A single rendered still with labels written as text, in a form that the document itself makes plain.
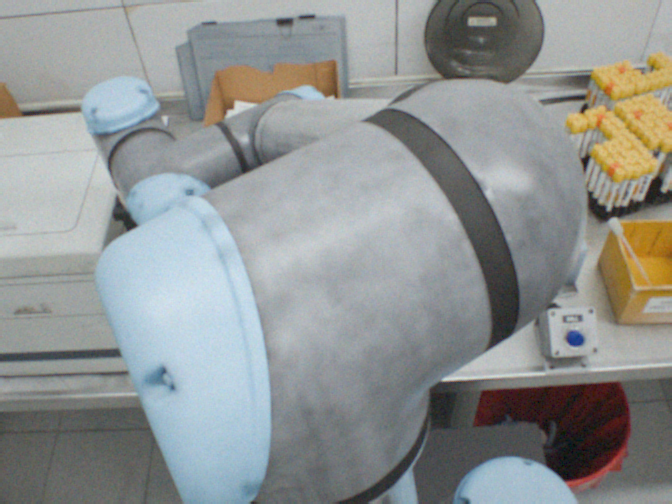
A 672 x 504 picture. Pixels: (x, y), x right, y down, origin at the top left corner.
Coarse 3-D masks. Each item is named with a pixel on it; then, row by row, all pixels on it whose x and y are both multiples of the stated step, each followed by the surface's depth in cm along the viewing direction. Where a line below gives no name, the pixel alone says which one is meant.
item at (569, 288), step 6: (582, 246) 96; (582, 252) 97; (582, 258) 98; (576, 264) 99; (576, 270) 100; (570, 276) 101; (576, 276) 101; (570, 282) 102; (564, 288) 103; (570, 288) 102; (576, 288) 102; (558, 294) 102; (564, 294) 102; (570, 294) 102
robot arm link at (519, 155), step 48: (288, 96) 64; (432, 96) 27; (480, 96) 26; (528, 96) 29; (240, 144) 61; (288, 144) 50; (480, 144) 24; (528, 144) 25; (528, 192) 24; (576, 192) 26; (528, 240) 24; (576, 240) 26; (528, 288) 24
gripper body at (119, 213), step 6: (120, 204) 76; (114, 210) 75; (120, 210) 75; (126, 210) 75; (114, 216) 75; (120, 216) 75; (126, 216) 75; (126, 222) 78; (132, 222) 76; (126, 228) 79; (132, 228) 77
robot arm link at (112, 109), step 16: (112, 80) 65; (128, 80) 65; (96, 96) 63; (112, 96) 63; (128, 96) 63; (144, 96) 63; (96, 112) 62; (112, 112) 62; (128, 112) 62; (144, 112) 63; (96, 128) 63; (112, 128) 62; (128, 128) 63; (144, 128) 72; (160, 128) 64; (96, 144) 65; (112, 144) 63
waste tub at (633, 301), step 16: (624, 224) 99; (640, 224) 99; (656, 224) 99; (608, 240) 101; (640, 240) 102; (656, 240) 102; (608, 256) 102; (624, 256) 95; (640, 256) 105; (656, 256) 105; (608, 272) 102; (624, 272) 95; (640, 272) 104; (656, 272) 104; (608, 288) 102; (624, 288) 95; (640, 288) 91; (656, 288) 91; (624, 304) 95; (640, 304) 94; (656, 304) 94; (624, 320) 98; (640, 320) 97; (656, 320) 97
